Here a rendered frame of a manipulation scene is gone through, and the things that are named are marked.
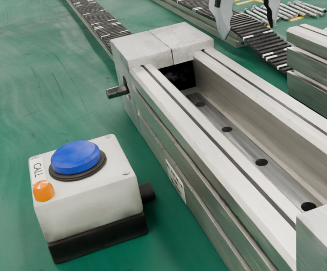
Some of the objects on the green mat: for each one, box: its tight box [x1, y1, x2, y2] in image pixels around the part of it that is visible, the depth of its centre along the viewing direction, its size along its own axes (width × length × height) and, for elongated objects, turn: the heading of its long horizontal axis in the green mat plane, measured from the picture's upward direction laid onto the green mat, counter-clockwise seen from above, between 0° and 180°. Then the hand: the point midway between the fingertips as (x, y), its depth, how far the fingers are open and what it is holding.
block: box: [106, 22, 215, 138], centre depth 54 cm, size 9×12×10 cm
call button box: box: [28, 134, 156, 264], centre depth 38 cm, size 8×10×6 cm
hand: (250, 28), depth 71 cm, fingers open, 8 cm apart
